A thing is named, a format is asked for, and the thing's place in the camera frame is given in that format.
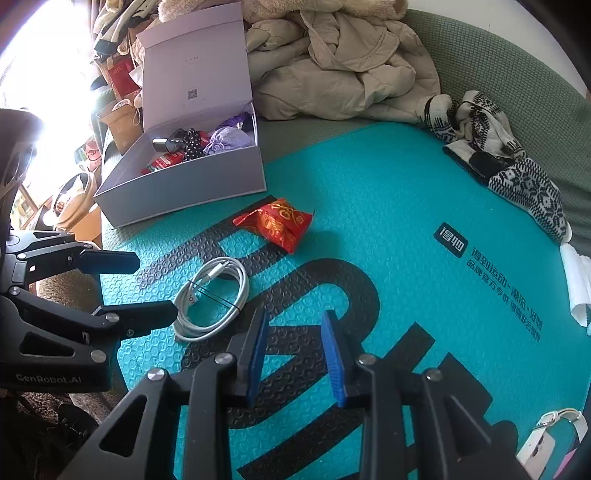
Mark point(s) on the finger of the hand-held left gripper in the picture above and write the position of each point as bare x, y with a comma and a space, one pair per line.
147, 314
111, 262

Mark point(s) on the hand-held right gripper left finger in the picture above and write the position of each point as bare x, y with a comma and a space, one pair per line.
256, 355

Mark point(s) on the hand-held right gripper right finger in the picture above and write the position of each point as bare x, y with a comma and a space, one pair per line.
332, 360

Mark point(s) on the white gift box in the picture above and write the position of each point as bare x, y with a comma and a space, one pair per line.
194, 189

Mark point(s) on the long red snack packet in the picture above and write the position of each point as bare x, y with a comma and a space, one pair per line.
164, 165

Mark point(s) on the dark translucent charger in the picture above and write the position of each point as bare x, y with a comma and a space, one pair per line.
168, 141

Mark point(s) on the red gold candy packet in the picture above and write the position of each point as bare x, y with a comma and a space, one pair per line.
277, 221

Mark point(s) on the brown fuzzy rug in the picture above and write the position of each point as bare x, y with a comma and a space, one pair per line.
69, 290

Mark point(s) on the beige round bag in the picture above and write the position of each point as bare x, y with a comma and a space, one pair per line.
76, 203

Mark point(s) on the brown cardboard box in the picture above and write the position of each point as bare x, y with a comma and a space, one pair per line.
122, 127

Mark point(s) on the teal printed mat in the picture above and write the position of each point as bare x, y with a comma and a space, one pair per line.
415, 207

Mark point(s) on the red box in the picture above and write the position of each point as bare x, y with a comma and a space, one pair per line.
121, 78

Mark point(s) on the purple tassel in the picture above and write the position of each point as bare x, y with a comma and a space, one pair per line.
238, 121

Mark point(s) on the pile of clothes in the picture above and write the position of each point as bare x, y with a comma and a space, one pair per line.
120, 18

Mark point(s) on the white folded paper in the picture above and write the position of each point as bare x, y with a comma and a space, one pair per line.
577, 286

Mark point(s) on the black white knit garment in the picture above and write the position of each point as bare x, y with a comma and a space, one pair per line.
526, 189

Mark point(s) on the beige jacket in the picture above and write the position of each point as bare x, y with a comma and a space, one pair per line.
341, 74

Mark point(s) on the cream fleece blanket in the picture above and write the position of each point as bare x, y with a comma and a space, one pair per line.
286, 9

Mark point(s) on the green sofa cover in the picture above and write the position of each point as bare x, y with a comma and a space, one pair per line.
498, 69

